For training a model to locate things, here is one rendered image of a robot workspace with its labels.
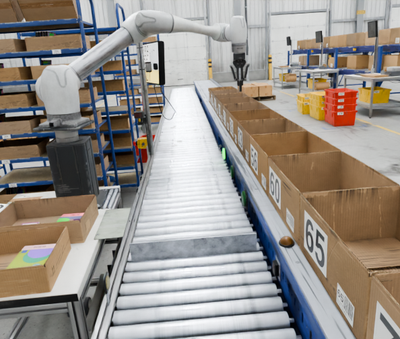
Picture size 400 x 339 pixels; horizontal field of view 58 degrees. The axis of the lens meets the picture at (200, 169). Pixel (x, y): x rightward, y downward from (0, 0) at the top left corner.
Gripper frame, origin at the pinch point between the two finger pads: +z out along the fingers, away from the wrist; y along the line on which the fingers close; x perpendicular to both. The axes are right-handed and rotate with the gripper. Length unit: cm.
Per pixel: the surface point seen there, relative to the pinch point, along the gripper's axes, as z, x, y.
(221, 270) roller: 38, -134, -27
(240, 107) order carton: 26, 51, 6
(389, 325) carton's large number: 8, -191, -3
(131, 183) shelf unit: 117, 128, -105
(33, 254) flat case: 32, -124, -93
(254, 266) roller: 38, -134, -16
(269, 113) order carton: 22.8, 12.4, 21.1
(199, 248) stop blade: 36, -123, -34
